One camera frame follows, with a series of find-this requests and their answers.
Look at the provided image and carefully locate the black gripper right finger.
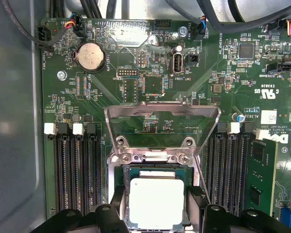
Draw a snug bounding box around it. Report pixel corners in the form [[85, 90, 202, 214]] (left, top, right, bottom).
[[183, 186, 291, 233]]

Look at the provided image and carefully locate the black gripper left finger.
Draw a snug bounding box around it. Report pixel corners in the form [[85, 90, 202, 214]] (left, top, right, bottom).
[[30, 185, 132, 233]]

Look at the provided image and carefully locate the silver-topped CPU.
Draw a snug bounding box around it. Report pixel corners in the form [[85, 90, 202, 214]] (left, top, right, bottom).
[[123, 168, 194, 231]]

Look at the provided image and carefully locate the CPU socket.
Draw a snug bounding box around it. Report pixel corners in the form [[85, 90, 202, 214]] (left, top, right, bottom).
[[106, 151, 202, 233]]

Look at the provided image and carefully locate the metal locking lever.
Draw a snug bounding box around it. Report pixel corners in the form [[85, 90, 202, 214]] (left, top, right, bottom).
[[194, 153, 213, 205]]

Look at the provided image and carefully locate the blue-topped capacitor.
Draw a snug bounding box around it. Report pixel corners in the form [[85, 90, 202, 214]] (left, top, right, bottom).
[[232, 112, 245, 123]]

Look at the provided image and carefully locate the white motherboard label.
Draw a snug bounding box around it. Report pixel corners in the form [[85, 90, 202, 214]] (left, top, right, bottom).
[[260, 109, 278, 125]]

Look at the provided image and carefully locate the green motherboard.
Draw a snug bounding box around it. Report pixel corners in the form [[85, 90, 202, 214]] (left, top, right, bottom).
[[40, 17, 291, 233]]

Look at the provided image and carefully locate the silver coin battery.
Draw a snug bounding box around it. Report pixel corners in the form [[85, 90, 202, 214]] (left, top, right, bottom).
[[74, 42, 107, 73]]

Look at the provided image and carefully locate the silver internal USB port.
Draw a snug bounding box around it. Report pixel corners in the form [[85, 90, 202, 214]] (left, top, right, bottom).
[[171, 52, 185, 73]]

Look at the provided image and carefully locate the square black chip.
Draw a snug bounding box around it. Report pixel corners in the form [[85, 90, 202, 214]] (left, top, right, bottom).
[[238, 42, 255, 60]]

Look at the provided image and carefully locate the black fan connector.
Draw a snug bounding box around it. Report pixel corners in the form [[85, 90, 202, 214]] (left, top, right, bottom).
[[36, 25, 50, 44]]

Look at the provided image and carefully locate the black pin header connector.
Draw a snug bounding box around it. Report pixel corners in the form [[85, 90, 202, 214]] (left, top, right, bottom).
[[154, 19, 172, 31]]

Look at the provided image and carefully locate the metal socket cover frame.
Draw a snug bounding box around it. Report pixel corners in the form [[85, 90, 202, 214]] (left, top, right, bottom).
[[103, 101, 222, 156]]

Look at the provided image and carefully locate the thick dark cable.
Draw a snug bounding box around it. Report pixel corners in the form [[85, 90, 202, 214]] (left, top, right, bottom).
[[205, 0, 291, 31]]

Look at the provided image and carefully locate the black cable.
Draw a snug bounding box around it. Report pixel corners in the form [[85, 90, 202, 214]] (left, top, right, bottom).
[[92, 0, 104, 19], [79, 0, 95, 19]]

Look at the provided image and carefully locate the thin grey cable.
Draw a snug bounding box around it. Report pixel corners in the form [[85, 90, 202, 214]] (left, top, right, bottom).
[[163, 0, 204, 24]]

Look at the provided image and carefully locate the grey curved cable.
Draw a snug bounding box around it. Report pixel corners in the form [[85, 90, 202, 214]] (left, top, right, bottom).
[[1, 0, 68, 48]]

